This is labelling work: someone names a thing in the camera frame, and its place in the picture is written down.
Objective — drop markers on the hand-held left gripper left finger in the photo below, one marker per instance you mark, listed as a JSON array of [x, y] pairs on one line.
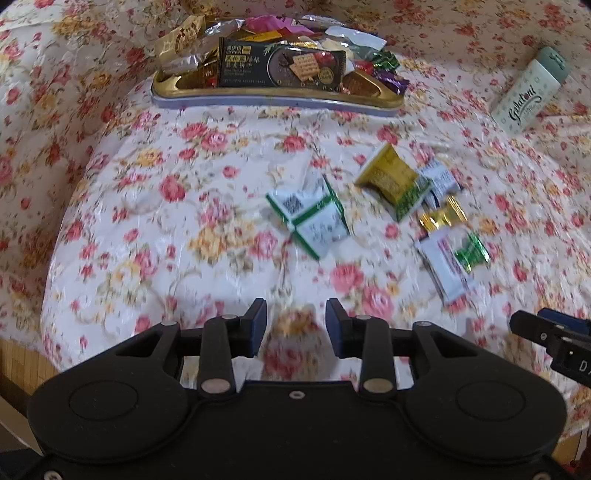
[[258, 325]]

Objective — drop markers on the white and blue snack packet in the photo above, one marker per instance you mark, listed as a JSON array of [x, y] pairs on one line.
[[443, 268]]

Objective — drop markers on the yellow and green snack packet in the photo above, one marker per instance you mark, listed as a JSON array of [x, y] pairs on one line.
[[388, 174]]

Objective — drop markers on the green wrapped candy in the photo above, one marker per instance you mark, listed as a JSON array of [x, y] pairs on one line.
[[471, 252]]

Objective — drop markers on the floral bed sheet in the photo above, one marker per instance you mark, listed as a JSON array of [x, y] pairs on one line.
[[161, 230]]

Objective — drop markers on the gold snack tin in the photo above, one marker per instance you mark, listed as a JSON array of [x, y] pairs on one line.
[[277, 99]]

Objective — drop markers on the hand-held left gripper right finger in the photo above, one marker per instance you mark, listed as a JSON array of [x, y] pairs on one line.
[[333, 328]]

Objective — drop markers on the small white snack packet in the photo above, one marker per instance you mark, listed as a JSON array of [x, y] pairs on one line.
[[441, 177]]

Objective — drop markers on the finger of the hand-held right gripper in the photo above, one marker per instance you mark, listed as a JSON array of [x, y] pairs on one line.
[[531, 328], [565, 319]]

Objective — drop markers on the gold candy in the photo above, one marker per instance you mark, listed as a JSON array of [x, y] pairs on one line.
[[443, 216]]

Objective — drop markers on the white bottle with green cap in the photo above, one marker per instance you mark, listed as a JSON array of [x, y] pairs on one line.
[[521, 104]]

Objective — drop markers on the black cracker packet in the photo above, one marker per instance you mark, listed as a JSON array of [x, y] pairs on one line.
[[244, 64]]

